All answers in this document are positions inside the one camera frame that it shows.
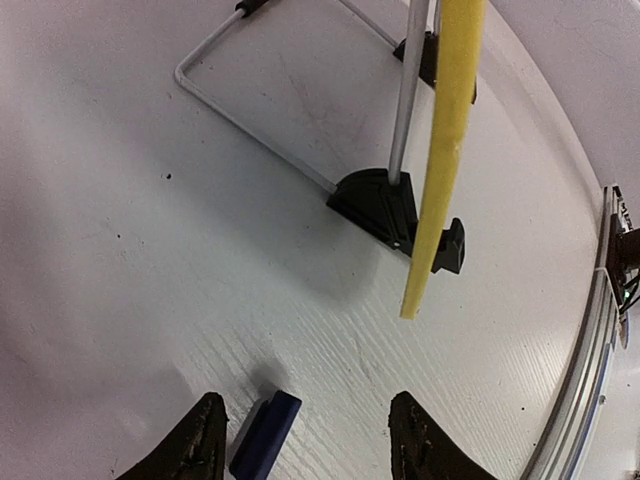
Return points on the aluminium front rail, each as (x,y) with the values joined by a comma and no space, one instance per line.
(565,440)

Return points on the wire whiteboard stand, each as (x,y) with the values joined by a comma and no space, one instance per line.
(318,83)

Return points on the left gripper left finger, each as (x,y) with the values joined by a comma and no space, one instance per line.
(195,449)

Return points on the yellow framed small whiteboard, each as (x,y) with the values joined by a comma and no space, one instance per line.
(460,41)

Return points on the black whiteboard foot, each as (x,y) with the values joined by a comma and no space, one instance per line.
(428,65)
(388,213)

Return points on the black left whiteboard foot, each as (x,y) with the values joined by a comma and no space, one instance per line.
(388,213)

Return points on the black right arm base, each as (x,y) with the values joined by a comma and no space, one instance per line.
(626,255)

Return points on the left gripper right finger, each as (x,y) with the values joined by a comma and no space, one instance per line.
(421,449)

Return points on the black right whiteboard foot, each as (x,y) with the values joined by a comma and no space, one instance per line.
(428,65)

